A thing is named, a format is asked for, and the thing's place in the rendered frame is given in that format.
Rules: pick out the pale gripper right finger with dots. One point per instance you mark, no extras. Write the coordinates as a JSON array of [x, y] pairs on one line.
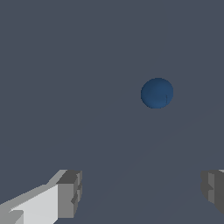
[[215, 186]]

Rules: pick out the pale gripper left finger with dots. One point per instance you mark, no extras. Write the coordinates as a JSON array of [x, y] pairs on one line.
[[49, 201]]

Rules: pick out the blue ball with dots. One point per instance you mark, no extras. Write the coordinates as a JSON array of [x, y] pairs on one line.
[[157, 93]]

